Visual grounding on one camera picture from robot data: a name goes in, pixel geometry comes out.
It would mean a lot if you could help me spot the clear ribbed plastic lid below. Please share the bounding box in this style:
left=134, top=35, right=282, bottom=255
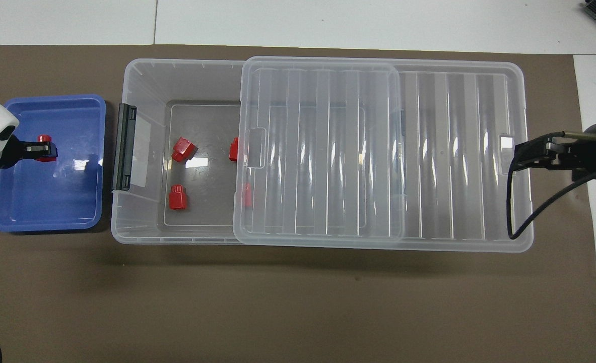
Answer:
left=233, top=56, right=535, bottom=253

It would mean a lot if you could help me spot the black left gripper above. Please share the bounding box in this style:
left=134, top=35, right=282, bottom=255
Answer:
left=0, top=134, right=58, bottom=169

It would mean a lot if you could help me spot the clear plastic storage box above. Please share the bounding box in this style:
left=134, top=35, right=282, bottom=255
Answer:
left=110, top=58, right=406, bottom=246

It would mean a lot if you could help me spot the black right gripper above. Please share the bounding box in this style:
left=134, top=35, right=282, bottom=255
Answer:
left=514, top=135, right=596, bottom=182

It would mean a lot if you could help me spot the blue plastic tray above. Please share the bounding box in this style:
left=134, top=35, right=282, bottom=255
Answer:
left=0, top=94, right=107, bottom=233

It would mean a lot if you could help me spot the black box latch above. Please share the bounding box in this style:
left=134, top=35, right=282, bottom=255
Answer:
left=112, top=103, right=137, bottom=191

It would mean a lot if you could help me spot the brown table mat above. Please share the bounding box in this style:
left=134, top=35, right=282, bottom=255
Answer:
left=0, top=44, right=596, bottom=363

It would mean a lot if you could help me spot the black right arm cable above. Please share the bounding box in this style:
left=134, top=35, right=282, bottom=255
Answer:
left=507, top=131, right=596, bottom=240

